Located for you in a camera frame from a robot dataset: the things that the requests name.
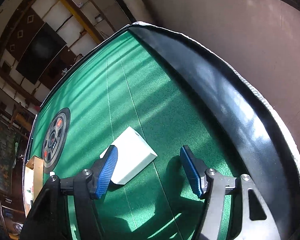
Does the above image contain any black wall television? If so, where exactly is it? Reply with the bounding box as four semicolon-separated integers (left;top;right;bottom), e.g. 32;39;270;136
16;23;66;84

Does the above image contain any white rectangular box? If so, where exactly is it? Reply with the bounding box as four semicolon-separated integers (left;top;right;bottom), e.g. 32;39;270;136
111;126;158;185

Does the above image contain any round mahjong table centre console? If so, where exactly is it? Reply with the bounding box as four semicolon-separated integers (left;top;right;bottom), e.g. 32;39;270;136
41;107;71;174

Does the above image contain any shallow cardboard box tray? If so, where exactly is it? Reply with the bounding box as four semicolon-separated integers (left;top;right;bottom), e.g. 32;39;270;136
23;156;44;217

